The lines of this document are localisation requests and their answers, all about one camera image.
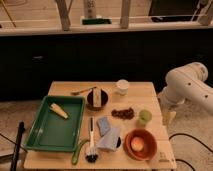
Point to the dark grape bunch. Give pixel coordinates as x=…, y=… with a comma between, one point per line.
x=123, y=114

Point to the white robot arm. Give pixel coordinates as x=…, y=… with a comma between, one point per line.
x=187, y=82

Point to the green plastic tray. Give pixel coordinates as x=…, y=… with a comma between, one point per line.
x=50, y=131

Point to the beige block in bowl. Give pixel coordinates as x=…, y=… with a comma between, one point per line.
x=97, y=97

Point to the wooden spoon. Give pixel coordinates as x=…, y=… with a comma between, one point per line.
x=82, y=91

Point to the white paper cup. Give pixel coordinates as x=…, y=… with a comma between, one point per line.
x=122, y=86

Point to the dark round bowl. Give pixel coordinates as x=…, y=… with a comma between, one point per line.
x=104, y=100

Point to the blue sponge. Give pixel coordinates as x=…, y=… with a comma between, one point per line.
x=103, y=125

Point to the green plastic cup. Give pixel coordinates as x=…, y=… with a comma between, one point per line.
x=144, y=117

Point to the grey folded cloth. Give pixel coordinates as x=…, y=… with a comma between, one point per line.
x=110, y=139

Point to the yellow corn piece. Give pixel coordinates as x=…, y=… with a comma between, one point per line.
x=58, y=110

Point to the yellow round fruit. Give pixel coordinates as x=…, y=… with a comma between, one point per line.
x=137, y=144

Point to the green box on ledge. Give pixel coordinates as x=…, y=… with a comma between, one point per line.
x=96, y=21

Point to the orange bowl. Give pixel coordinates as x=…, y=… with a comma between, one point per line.
x=150, y=145

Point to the white dish brush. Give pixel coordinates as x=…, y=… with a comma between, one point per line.
x=91, y=151

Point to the green cucumber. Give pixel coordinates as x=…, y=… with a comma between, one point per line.
x=76, y=153

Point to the black pole stand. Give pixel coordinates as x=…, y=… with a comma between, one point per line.
x=17, y=147

